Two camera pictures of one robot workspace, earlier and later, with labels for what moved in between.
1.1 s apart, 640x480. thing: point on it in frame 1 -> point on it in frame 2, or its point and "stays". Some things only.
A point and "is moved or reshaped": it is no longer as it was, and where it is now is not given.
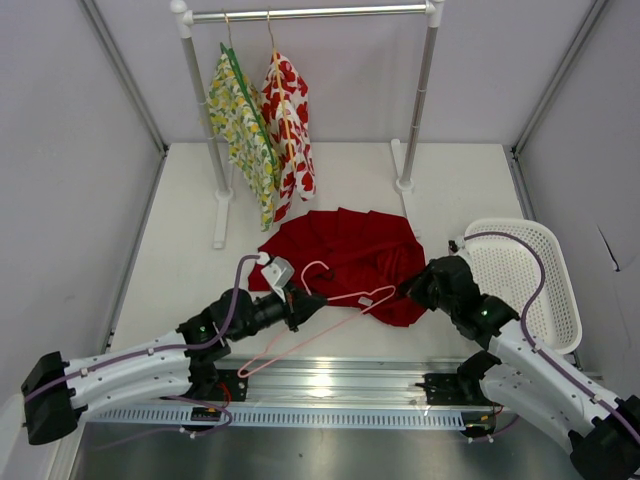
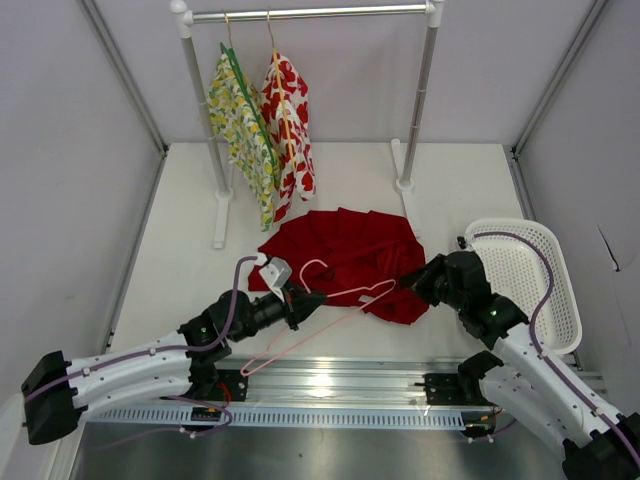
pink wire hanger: (244, 372) is moved or reshaped
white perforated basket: (509, 272) stays
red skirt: (348, 257) stays
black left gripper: (299, 306) stays
